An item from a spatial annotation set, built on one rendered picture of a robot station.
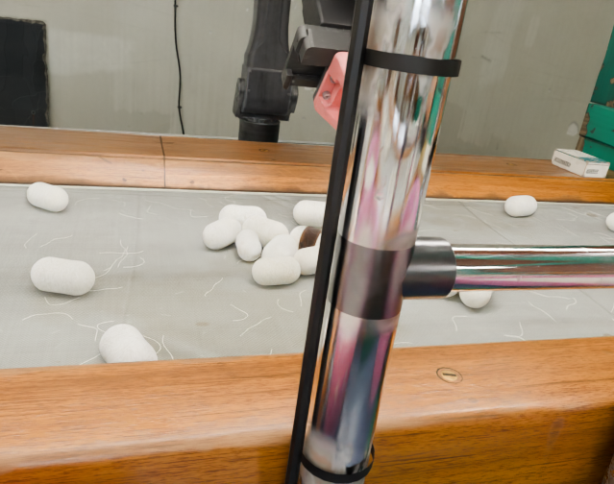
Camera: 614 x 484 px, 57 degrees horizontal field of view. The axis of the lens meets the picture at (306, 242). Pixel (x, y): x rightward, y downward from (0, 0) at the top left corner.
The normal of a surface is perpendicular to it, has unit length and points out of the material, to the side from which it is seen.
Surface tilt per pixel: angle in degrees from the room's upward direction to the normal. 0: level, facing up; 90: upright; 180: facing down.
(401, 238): 90
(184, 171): 45
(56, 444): 0
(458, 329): 0
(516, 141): 90
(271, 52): 88
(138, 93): 89
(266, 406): 0
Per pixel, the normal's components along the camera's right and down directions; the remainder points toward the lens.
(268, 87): 0.24, 0.36
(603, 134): -0.95, 0.00
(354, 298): -0.48, 0.28
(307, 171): 0.29, -0.37
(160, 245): 0.13, -0.92
